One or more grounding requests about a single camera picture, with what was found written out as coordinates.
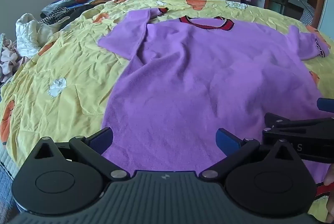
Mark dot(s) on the checked grey cloth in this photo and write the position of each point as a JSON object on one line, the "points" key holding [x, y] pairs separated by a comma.
{"points": [[308, 12]]}

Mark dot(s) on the person's right hand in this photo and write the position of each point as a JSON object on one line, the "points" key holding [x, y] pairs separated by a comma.
{"points": [[330, 203]]}

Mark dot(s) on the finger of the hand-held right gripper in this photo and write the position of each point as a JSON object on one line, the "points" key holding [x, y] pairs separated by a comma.
{"points": [[326, 104], [292, 123]]}

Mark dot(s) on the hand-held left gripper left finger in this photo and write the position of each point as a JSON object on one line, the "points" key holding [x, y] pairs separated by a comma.
{"points": [[102, 139]]}

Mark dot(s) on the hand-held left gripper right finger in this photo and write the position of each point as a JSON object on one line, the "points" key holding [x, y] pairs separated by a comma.
{"points": [[226, 141]]}

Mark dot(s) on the white quilted jacket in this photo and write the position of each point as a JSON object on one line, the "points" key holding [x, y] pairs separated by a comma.
{"points": [[26, 31]]}

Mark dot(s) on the pink crumpled clothes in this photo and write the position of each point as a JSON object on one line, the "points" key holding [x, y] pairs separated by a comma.
{"points": [[7, 57]]}

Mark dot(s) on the dark zigzag patterned clothes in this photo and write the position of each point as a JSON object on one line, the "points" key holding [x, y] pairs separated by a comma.
{"points": [[60, 11]]}

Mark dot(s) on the purple sweater with red collar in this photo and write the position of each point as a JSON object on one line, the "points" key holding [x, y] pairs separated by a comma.
{"points": [[195, 70]]}

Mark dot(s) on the yellow carrot print blanket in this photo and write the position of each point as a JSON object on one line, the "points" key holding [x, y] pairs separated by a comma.
{"points": [[65, 62]]}

